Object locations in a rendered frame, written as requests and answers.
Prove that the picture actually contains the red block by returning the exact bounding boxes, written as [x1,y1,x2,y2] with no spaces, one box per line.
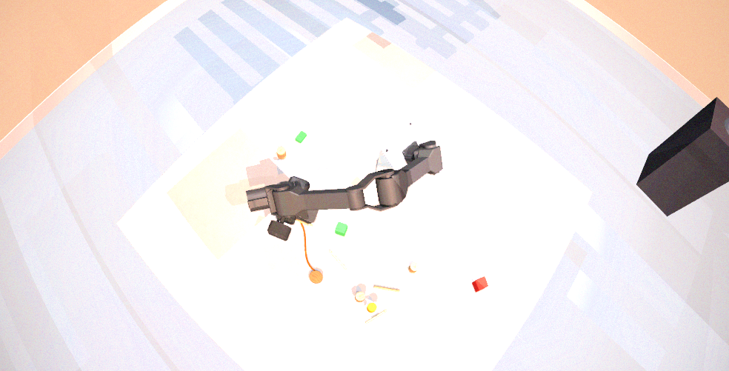
[472,276,488,292]

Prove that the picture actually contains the round wooden button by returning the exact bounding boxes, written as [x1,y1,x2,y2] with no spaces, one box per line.
[310,270,322,284]

